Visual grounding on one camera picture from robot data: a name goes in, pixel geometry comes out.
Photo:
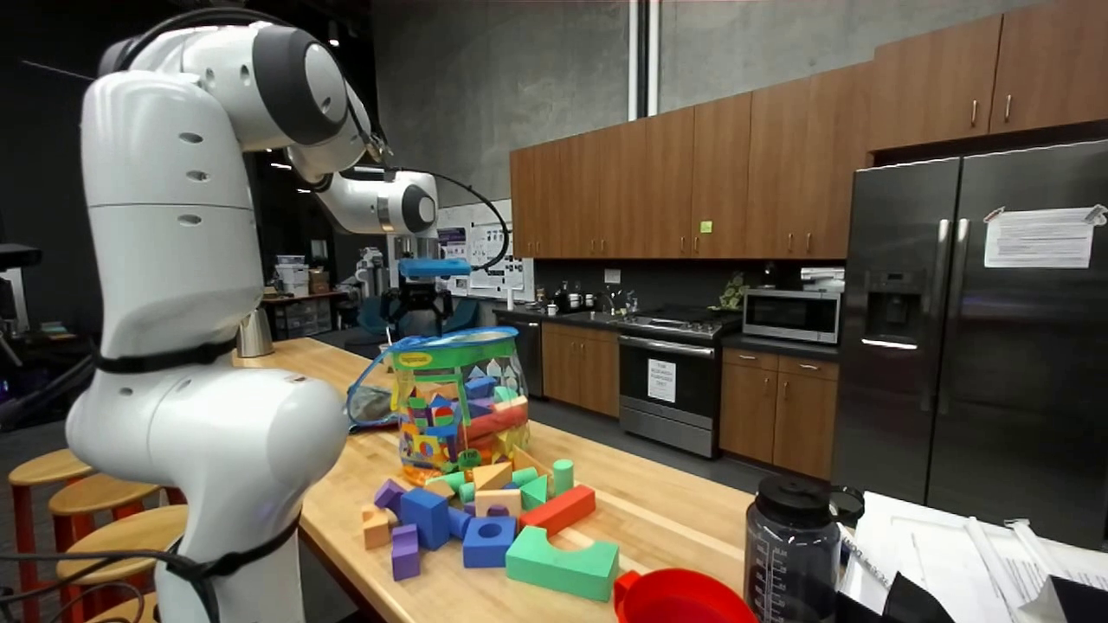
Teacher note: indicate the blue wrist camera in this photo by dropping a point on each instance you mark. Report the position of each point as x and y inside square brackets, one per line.
[433, 267]

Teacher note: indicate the large green arch block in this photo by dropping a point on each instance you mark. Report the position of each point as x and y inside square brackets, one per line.
[557, 566]

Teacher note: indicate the stainless steel refrigerator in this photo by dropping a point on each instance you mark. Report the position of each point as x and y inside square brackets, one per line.
[981, 383]

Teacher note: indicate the white paper stack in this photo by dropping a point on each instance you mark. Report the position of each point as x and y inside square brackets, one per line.
[981, 555]

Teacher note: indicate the clear bag with blue trim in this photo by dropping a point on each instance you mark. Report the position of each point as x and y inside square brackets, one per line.
[455, 383]

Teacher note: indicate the wooden stool with red legs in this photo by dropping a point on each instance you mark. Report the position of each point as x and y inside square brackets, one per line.
[98, 494]
[53, 464]
[122, 610]
[115, 542]

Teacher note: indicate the brown wooden wall cabinets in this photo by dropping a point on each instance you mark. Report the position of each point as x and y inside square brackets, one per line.
[740, 174]

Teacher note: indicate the red long foam block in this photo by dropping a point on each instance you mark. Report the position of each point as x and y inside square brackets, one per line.
[557, 505]
[496, 420]

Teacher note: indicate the green triangular foam block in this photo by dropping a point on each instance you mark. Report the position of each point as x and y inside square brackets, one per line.
[531, 494]

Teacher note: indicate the small purple foam block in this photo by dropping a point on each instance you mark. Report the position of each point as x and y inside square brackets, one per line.
[403, 555]

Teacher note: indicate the silver microwave oven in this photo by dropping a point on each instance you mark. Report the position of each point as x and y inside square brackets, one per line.
[790, 316]

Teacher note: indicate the stainless steel oven range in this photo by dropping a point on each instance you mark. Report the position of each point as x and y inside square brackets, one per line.
[675, 392]

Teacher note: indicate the dark water bottle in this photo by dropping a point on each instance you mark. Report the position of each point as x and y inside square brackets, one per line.
[790, 555]

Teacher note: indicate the green cabinet sticker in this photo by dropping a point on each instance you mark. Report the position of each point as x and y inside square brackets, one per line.
[704, 227]

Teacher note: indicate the brown wooden base cabinet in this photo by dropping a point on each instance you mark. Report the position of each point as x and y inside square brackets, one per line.
[578, 368]
[781, 408]

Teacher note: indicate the metal cup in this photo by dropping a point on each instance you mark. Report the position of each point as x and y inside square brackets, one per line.
[256, 337]

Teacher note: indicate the small orange foam block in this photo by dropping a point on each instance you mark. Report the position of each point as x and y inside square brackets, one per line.
[374, 528]

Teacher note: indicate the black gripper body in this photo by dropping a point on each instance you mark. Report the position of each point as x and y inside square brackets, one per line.
[418, 309]

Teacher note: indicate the green foam cylinder block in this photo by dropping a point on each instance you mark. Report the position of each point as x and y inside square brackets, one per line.
[563, 475]

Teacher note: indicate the black dishwasher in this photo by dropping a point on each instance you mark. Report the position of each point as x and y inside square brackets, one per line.
[527, 357]

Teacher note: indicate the red plastic bowl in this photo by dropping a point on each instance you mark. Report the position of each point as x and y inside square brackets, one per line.
[675, 597]

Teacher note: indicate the small green foam block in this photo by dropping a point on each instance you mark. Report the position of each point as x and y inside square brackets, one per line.
[459, 486]

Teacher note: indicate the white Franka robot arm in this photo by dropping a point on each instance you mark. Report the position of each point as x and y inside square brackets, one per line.
[183, 436]

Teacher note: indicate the small blue foam block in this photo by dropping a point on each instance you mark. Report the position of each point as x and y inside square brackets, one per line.
[459, 519]

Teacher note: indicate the yellow triangular foam block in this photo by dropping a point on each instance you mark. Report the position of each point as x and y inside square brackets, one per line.
[490, 475]

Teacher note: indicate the white paper notice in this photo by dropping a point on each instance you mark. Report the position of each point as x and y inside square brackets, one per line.
[1039, 237]

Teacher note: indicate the blue block with round hole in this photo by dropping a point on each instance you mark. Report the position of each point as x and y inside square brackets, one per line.
[485, 542]

